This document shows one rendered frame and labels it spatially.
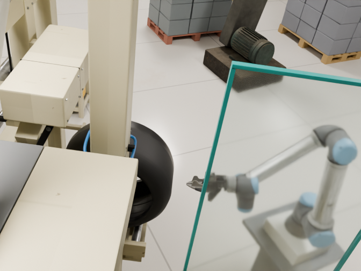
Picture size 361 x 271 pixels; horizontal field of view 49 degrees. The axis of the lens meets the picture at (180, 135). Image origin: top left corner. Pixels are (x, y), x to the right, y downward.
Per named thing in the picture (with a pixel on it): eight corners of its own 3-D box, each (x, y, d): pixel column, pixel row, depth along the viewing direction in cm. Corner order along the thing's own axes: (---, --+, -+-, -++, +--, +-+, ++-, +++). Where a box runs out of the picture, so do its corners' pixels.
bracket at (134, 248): (144, 257, 206) (145, 246, 200) (68, 248, 205) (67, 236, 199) (145, 252, 209) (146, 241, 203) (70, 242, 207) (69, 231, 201)
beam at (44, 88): (66, 129, 157) (64, 98, 148) (2, 120, 156) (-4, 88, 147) (100, 57, 205) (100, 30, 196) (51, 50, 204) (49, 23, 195)
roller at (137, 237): (130, 243, 203) (129, 248, 206) (139, 244, 204) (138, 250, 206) (139, 193, 231) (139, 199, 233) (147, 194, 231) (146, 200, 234)
